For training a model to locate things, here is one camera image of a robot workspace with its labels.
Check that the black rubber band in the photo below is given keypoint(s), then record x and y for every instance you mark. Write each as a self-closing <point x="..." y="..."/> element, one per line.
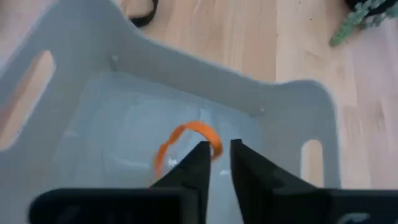
<point x="144" y="21"/>

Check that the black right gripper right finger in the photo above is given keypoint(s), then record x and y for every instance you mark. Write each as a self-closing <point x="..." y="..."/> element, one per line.
<point x="267" y="193"/>

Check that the orange rubber band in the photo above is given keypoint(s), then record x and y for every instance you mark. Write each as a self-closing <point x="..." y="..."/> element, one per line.
<point x="199" y="126"/>

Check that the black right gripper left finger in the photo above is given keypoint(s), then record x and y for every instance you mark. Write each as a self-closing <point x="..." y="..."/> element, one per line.
<point x="189" y="186"/>

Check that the white plastic bin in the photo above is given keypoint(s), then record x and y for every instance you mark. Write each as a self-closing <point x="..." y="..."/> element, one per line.
<point x="186" y="77"/>

